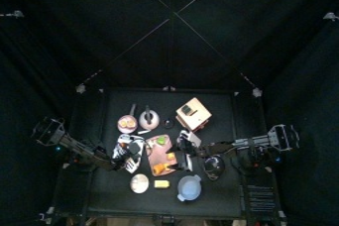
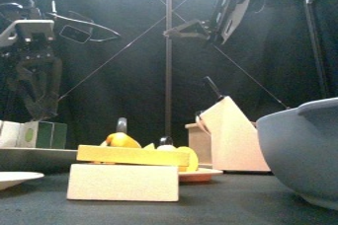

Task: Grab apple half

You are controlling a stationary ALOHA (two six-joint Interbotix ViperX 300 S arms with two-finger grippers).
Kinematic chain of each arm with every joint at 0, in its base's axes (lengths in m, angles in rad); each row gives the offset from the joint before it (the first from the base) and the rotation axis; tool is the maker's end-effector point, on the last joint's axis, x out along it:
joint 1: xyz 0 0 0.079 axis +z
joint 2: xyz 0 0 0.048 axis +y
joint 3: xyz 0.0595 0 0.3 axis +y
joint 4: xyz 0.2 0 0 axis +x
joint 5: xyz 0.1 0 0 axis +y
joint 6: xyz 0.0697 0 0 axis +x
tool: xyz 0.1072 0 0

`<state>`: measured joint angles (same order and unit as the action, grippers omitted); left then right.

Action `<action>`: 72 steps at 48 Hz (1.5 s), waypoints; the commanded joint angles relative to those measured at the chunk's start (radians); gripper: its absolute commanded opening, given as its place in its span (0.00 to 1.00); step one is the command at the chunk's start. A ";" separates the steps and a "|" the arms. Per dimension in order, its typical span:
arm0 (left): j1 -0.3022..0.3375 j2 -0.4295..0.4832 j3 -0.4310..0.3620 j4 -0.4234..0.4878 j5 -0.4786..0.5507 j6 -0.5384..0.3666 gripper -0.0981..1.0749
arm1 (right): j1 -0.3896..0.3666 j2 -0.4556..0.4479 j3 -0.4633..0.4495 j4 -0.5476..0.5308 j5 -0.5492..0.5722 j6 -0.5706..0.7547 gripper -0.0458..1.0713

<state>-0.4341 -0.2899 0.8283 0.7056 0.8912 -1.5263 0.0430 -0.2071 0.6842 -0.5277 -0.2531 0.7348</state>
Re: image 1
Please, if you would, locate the white round plate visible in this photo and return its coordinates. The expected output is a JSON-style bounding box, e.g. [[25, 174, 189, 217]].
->
[[129, 173, 150, 194]]

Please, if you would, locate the orange toy food piece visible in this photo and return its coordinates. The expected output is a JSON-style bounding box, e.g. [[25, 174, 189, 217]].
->
[[150, 163, 170, 176]]

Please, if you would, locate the pink cutting board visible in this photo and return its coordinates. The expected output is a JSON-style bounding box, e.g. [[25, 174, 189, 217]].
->
[[144, 133, 180, 177]]

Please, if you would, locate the black round pot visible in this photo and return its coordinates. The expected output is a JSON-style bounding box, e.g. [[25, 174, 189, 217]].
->
[[202, 154, 228, 182]]

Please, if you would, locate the light blue bowl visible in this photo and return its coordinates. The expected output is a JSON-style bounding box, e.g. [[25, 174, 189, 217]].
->
[[176, 173, 204, 202]]

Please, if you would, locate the pink frying pan with eggs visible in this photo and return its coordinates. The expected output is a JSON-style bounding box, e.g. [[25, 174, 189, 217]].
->
[[116, 103, 138, 135]]

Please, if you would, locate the yellow butter block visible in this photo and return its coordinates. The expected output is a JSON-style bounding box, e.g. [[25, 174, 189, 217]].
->
[[153, 179, 170, 189]]

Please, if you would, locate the pink white toy kettle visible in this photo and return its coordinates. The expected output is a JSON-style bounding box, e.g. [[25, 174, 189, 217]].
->
[[137, 105, 161, 131]]

